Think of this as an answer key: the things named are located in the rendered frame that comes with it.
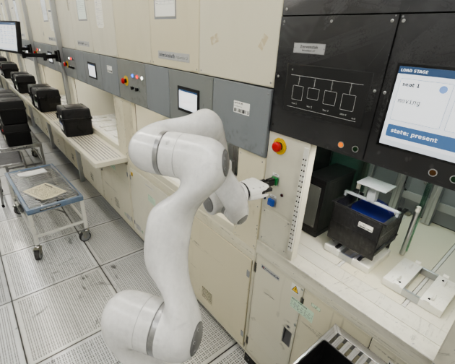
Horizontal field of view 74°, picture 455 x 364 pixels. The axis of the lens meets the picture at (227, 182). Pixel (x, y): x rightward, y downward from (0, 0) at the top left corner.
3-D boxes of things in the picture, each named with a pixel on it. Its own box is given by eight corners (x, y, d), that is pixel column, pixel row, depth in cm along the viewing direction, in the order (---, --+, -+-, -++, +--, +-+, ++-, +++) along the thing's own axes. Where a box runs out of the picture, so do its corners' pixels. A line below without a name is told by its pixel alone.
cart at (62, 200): (11, 213, 309) (-2, 170, 288) (66, 198, 341) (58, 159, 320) (36, 263, 245) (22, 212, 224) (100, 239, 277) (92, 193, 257)
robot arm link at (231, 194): (249, 166, 82) (253, 217, 107) (215, 134, 91) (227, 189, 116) (223, 184, 80) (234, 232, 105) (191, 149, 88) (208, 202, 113)
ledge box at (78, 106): (58, 130, 305) (53, 104, 294) (87, 126, 321) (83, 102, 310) (64, 138, 284) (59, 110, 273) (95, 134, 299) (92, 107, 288)
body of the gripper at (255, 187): (230, 196, 119) (251, 188, 125) (248, 206, 112) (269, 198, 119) (232, 178, 116) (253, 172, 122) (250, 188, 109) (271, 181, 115)
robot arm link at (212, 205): (248, 194, 107) (232, 178, 112) (218, 205, 99) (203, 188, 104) (241, 211, 112) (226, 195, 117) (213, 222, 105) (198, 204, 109)
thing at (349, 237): (321, 241, 139) (335, 179, 126) (345, 227, 151) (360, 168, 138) (373, 271, 122) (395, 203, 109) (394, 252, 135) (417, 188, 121)
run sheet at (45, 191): (20, 191, 256) (19, 190, 256) (46, 182, 275) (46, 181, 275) (42, 201, 243) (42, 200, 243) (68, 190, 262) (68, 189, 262)
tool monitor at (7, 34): (1, 61, 300) (-10, 19, 285) (56, 61, 330) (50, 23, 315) (6, 64, 272) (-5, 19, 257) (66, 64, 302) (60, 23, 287)
